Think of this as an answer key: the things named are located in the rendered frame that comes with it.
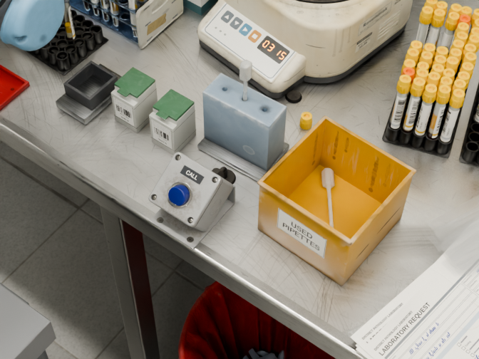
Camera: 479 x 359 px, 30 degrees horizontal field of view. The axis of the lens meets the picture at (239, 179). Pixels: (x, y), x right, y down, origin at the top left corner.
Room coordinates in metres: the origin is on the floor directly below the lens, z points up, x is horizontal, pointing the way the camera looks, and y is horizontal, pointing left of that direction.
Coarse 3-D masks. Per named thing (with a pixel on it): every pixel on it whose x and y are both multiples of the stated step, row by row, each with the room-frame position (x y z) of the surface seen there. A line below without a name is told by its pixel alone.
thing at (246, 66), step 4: (244, 60) 0.75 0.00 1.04; (240, 64) 0.74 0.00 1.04; (244, 64) 0.74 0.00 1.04; (248, 64) 0.74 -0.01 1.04; (240, 68) 0.74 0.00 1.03; (244, 68) 0.73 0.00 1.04; (248, 68) 0.74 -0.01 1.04; (240, 72) 0.74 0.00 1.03; (244, 72) 0.73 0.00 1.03; (248, 72) 0.74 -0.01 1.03; (240, 76) 0.74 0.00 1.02; (244, 76) 0.73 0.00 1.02; (248, 76) 0.74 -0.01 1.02; (244, 80) 0.73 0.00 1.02
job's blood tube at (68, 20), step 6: (66, 0) 0.92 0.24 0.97; (66, 6) 0.92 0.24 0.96; (66, 12) 0.92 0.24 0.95; (66, 18) 0.92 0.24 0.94; (72, 18) 0.92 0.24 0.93; (66, 24) 0.92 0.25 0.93; (72, 24) 0.92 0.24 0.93; (66, 30) 0.92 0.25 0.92; (72, 30) 0.92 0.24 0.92; (66, 36) 0.92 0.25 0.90; (72, 36) 0.92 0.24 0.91
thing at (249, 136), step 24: (216, 96) 0.75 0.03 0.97; (240, 96) 0.75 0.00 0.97; (264, 96) 0.75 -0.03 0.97; (216, 120) 0.74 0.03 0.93; (240, 120) 0.72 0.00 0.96; (264, 120) 0.71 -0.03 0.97; (216, 144) 0.74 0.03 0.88; (240, 144) 0.72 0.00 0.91; (264, 144) 0.70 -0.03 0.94; (288, 144) 0.74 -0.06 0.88; (240, 168) 0.70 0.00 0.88; (264, 168) 0.70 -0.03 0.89
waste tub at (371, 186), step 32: (320, 128) 0.70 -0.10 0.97; (288, 160) 0.65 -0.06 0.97; (320, 160) 0.71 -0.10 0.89; (352, 160) 0.68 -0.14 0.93; (384, 160) 0.66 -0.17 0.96; (288, 192) 0.66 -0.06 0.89; (320, 192) 0.67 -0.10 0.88; (352, 192) 0.67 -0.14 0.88; (384, 192) 0.65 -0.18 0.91; (288, 224) 0.59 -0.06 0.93; (320, 224) 0.56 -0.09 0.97; (352, 224) 0.62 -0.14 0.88; (384, 224) 0.60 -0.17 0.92; (320, 256) 0.56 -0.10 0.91; (352, 256) 0.54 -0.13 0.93
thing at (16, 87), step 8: (0, 72) 0.87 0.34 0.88; (8, 72) 0.87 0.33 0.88; (0, 80) 0.86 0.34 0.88; (8, 80) 0.86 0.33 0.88; (16, 80) 0.86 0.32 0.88; (24, 80) 0.85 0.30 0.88; (0, 88) 0.84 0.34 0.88; (8, 88) 0.84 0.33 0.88; (16, 88) 0.84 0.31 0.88; (24, 88) 0.84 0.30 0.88; (0, 96) 0.83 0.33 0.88; (8, 96) 0.82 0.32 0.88; (16, 96) 0.83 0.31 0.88; (0, 104) 0.81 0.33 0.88
